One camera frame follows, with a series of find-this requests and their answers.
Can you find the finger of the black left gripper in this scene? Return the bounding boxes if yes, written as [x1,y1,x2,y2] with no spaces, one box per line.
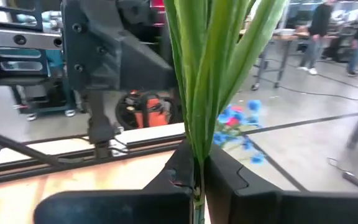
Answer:
[61,0,180,91]

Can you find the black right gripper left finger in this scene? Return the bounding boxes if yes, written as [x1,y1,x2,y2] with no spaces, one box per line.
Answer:
[32,139,196,224]

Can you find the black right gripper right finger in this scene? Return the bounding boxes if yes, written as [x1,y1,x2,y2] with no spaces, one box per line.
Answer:
[203,144,358,224]

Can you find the blue artificial flower bunch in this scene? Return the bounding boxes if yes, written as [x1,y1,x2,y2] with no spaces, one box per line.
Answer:
[162,0,288,224]

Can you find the blue cart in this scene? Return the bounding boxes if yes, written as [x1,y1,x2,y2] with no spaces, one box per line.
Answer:
[0,9,77,121]

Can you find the orange black shop vacuum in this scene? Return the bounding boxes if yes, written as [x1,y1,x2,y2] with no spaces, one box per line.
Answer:
[115,90,180,130]

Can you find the wood-topped workbench on casters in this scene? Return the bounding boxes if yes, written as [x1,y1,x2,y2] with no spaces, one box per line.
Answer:
[250,26,326,91]

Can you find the black table frame rail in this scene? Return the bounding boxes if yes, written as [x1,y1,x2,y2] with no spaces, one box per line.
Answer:
[0,133,188,187]

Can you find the black diagonal frame brace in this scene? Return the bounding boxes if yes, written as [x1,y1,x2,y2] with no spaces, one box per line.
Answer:
[0,126,67,167]

